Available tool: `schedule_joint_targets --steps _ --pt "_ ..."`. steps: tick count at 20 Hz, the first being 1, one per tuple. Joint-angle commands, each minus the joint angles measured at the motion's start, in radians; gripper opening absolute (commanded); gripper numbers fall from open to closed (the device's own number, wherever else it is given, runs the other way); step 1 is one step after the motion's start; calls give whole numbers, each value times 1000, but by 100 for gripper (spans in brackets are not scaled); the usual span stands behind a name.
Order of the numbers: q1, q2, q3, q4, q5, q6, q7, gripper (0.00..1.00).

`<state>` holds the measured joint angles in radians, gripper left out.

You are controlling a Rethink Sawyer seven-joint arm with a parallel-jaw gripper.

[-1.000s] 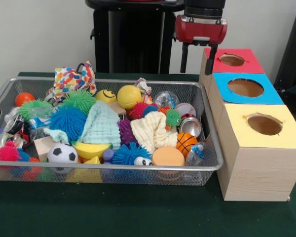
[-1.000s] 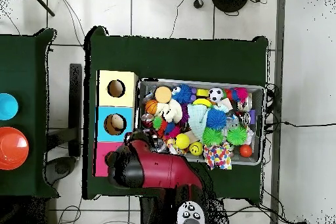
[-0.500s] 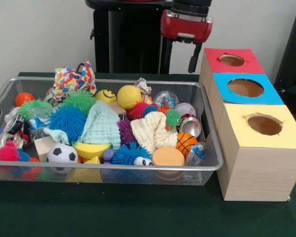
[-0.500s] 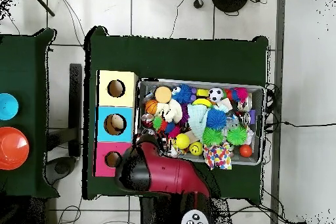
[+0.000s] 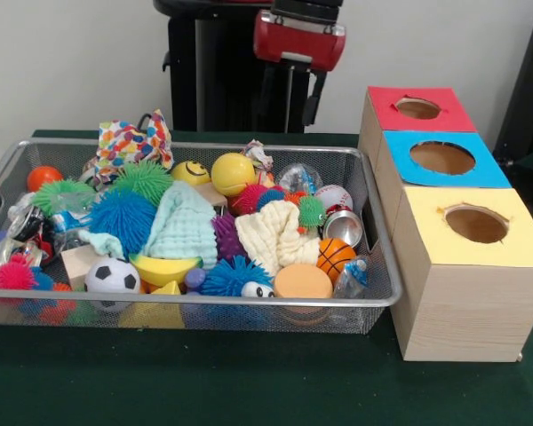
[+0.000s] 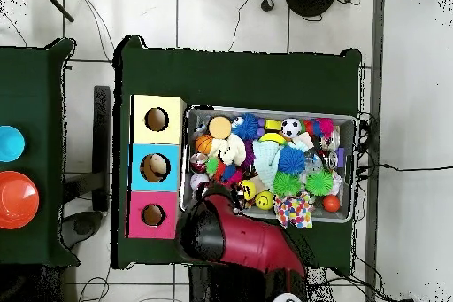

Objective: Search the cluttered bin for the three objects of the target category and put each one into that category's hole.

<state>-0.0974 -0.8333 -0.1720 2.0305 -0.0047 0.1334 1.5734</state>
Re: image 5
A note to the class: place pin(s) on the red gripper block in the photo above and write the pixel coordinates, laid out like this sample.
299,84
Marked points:
297,40

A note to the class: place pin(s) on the colourful polka dot cloth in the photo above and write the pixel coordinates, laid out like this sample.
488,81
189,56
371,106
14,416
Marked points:
129,142

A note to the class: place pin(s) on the wooden box with three holes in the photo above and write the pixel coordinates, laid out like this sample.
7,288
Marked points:
462,310

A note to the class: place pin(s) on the plain yellow ball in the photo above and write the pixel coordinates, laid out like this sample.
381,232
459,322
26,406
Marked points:
233,173

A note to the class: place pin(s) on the toy baseball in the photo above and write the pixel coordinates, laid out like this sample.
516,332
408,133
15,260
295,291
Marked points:
335,195

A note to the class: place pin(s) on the yellow smiley ball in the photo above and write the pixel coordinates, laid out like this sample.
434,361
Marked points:
191,171

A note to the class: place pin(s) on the cream waffle cloth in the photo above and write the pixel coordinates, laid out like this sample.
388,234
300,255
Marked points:
266,235

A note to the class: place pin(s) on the toy basketball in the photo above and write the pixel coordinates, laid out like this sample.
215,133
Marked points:
335,257

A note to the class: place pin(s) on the mint green cloth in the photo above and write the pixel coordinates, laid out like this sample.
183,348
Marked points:
182,226

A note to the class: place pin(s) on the orange foam disc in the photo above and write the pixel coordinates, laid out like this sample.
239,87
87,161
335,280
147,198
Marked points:
302,281

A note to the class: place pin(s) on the blue spiky ball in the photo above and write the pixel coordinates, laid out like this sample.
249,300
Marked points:
122,215

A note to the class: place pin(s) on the toy soccer ball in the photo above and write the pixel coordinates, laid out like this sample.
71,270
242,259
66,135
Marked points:
111,275

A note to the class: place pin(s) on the small orange ball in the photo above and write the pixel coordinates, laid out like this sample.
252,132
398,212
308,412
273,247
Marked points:
44,176

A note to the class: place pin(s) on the dark green table cloth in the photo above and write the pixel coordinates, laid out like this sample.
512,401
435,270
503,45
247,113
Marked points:
204,381

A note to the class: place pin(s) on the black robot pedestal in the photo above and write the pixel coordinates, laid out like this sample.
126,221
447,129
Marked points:
231,66

